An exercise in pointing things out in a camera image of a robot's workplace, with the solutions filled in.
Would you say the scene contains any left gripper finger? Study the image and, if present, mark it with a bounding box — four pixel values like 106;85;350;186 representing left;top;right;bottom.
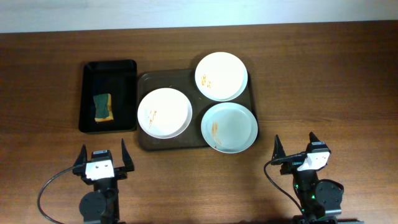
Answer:
121;139;134;168
74;145;87;166

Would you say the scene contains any green and yellow sponge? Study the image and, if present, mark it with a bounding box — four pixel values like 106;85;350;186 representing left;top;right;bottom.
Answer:
93;93;114;123

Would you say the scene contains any light blue plate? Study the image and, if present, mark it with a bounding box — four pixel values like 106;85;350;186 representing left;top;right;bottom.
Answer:
201;102;258;154

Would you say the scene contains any pink plate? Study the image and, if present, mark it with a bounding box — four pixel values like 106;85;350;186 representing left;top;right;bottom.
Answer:
137;88;193;139

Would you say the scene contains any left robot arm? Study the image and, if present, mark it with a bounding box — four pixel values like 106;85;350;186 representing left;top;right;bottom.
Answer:
72;141;134;224

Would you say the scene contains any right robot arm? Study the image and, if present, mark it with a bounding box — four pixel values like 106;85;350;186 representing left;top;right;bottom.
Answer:
269;132;344;223

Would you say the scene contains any black rectangular tray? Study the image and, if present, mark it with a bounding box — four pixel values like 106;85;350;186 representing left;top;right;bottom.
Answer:
78;59;137;134

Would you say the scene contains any brown plastic serving tray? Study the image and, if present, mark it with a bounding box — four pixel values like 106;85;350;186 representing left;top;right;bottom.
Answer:
137;68;259;152

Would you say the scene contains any cream white plate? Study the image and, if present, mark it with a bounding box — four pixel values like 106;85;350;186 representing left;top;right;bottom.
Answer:
195;52;248;101

